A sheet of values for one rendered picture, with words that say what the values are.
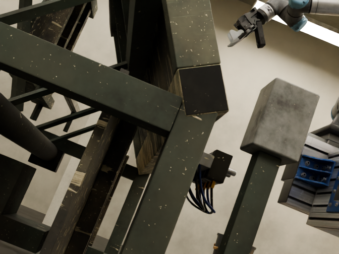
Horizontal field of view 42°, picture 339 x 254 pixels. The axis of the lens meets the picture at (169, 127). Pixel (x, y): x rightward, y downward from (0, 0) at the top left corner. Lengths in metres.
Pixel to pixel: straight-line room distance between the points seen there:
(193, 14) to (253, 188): 0.44
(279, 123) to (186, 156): 0.24
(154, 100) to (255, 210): 0.35
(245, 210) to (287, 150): 0.17
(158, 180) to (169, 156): 0.06
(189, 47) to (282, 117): 0.28
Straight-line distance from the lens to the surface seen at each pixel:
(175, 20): 1.11
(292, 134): 1.10
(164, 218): 1.01
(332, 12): 1.98
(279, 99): 1.11
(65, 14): 2.82
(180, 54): 1.08
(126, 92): 1.04
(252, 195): 1.08
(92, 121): 5.40
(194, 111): 1.04
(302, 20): 2.05
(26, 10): 1.23
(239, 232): 1.08
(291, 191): 1.62
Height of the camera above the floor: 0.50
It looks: 12 degrees up
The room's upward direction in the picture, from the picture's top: 22 degrees clockwise
